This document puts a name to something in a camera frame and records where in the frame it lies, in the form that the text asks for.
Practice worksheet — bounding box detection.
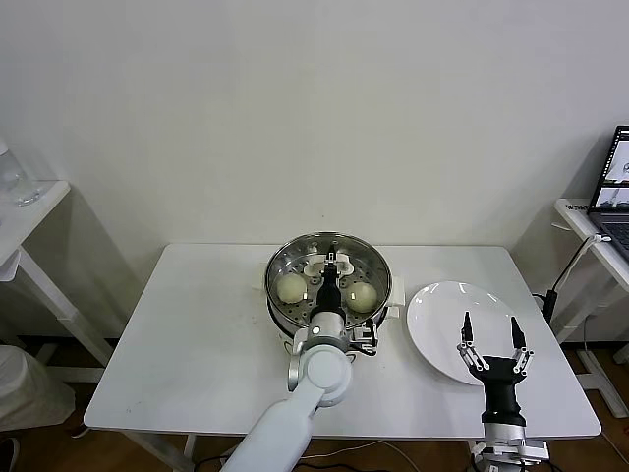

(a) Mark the stainless steel steamer basket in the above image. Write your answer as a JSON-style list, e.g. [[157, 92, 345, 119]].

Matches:
[[264, 233, 394, 348]]

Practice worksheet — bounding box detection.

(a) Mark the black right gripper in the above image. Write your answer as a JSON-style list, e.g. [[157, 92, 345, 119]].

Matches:
[[456, 310, 536, 420]]

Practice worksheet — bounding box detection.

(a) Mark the round glass pot lid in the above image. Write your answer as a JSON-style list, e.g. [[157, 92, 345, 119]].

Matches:
[[264, 231, 394, 340]]

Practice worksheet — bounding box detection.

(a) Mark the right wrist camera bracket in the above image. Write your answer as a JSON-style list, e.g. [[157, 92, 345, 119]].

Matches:
[[470, 439, 550, 466]]

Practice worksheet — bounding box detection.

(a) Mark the white steamed baozi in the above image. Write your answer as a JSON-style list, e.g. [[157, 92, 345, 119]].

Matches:
[[346, 282, 378, 313], [277, 273, 309, 304]]

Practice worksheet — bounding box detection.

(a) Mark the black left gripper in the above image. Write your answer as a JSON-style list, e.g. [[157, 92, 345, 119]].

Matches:
[[313, 251, 346, 313]]

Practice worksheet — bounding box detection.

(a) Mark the black shoe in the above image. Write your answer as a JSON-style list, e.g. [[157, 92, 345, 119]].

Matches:
[[0, 435, 22, 472]]

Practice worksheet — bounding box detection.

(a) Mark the clear glass jar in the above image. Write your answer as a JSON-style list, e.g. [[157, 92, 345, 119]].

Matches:
[[0, 136, 43, 207]]

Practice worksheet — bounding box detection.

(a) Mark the beige trouser leg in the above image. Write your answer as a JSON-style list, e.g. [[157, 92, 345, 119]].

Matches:
[[0, 343, 76, 437]]

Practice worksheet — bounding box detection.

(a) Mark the white round plate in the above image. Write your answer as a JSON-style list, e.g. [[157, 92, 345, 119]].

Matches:
[[406, 280, 531, 387]]

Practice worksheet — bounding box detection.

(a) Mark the white table leg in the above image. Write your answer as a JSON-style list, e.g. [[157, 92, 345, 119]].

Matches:
[[142, 432, 199, 472]]

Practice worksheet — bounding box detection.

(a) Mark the laptop charging cable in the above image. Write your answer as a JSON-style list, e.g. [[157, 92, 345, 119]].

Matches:
[[534, 233, 613, 321]]

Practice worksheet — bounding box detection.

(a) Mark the open dark laptop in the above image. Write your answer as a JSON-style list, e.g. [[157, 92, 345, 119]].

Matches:
[[587, 125, 629, 262]]

